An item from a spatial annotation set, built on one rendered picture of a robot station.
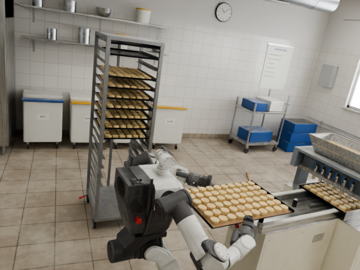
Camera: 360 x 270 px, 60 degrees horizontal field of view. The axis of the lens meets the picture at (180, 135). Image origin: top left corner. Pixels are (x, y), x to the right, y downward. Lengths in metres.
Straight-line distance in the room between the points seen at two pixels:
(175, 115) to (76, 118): 1.55
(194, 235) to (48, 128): 3.82
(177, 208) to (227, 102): 5.02
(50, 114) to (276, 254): 3.64
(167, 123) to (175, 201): 3.82
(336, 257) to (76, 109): 3.73
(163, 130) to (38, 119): 1.90
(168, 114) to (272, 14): 2.85
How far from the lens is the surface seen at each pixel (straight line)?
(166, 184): 1.48
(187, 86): 5.81
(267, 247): 2.12
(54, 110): 4.80
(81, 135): 4.92
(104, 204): 3.35
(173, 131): 5.21
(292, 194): 2.55
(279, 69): 6.74
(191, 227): 1.34
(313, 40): 7.19
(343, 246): 2.58
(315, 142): 2.62
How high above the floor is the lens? 1.91
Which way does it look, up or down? 18 degrees down
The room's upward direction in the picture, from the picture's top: 9 degrees clockwise
